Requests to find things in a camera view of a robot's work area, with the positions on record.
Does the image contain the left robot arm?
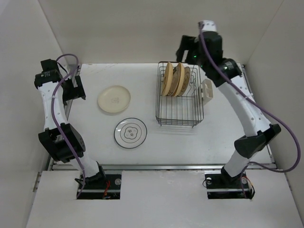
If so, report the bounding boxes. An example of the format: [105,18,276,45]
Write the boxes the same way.
[34,59,106,189]

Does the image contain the black wire dish rack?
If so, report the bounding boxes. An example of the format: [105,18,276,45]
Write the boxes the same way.
[155,61,204,127]

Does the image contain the white plate blue rings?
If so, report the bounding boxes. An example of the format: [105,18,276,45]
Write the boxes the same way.
[114,117,148,150]

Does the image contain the tan plate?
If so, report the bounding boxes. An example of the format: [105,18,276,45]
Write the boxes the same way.
[161,62,173,96]

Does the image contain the beige cutlery holder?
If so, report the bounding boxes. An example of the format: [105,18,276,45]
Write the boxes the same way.
[199,78,214,105]

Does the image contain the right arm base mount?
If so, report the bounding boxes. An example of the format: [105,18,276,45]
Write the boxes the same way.
[202,172,256,200]

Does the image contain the cream white plate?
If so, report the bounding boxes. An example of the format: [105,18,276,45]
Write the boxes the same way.
[97,85,131,114]

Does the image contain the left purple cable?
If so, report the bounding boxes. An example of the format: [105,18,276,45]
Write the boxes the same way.
[51,53,86,198]

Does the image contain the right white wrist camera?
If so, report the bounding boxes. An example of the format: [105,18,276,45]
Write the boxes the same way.
[198,20,217,32]

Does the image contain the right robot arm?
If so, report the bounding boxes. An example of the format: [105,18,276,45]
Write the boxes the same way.
[176,31,281,187]

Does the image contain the yellow plate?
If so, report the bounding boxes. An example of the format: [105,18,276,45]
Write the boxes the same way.
[169,63,185,96]

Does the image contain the purple cable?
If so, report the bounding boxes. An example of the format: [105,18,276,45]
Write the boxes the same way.
[198,25,302,198]
[51,53,86,198]

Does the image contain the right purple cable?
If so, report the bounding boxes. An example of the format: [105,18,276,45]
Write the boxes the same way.
[198,25,302,198]

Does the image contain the green rimmed plate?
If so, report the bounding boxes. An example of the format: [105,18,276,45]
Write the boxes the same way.
[178,66,191,96]

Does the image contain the brown patterned plate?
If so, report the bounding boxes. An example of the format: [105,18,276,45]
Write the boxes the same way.
[167,66,180,96]

